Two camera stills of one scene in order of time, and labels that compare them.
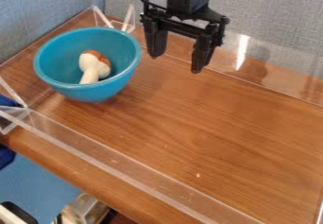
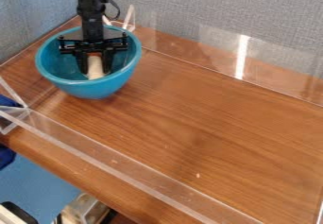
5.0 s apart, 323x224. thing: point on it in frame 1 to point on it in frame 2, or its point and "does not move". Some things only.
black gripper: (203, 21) to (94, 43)
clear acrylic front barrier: (122, 166) does not move
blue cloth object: (7, 151) does not move
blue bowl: (57, 61) does not move
